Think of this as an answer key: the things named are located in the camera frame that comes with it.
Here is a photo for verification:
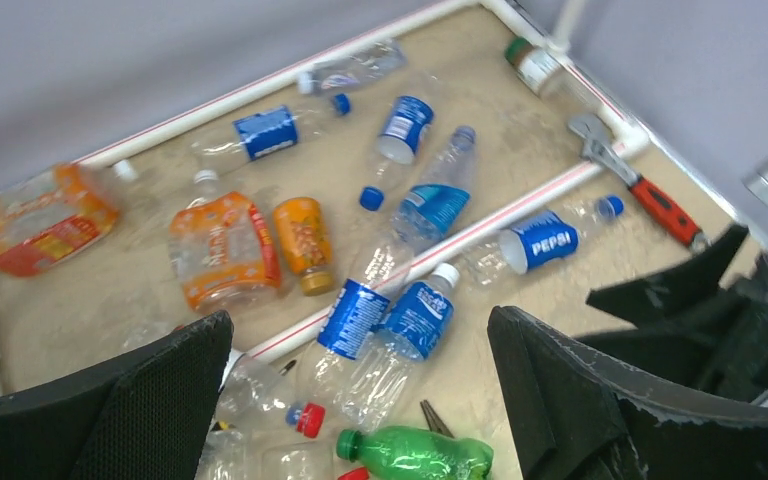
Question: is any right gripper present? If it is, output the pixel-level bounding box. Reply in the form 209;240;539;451
576;223;768;405

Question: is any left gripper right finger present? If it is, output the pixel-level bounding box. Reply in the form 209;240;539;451
487;306;768;479

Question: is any long blue label bottle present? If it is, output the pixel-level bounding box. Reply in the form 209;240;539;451
296;227;415;406

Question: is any red handled adjustable wrench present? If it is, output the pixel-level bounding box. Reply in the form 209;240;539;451
567;113;709;253

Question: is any green plastic bottle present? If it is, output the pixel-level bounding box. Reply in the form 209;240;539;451
335;425;495;479

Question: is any clear crushed bottle back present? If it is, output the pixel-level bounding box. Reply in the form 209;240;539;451
296;39;408;96

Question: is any Pepsi bottle blue cap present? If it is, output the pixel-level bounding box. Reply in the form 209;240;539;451
358;71;443;212

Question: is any blue label bottle back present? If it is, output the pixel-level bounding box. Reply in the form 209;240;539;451
188;94;352;174

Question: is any small jar green lid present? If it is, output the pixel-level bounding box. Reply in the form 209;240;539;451
504;37;573;100

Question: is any Pocari Sweat bottle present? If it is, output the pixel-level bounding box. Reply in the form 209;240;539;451
337;263;460;431

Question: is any large crushed orange label bottle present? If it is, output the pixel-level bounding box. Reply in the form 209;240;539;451
0;160;139;277

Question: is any small orange juice bottle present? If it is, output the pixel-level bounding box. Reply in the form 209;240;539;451
273;197;335;296

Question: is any red label bottle red cap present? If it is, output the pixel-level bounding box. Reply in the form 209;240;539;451
214;350;326;439

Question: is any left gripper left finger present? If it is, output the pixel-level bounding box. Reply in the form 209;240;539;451
0;311;233;479

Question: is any white PVC pipe frame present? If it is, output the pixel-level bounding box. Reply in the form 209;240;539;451
0;0;723;409

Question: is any tall blue label water bottle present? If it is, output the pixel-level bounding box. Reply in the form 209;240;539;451
391;125;477;254

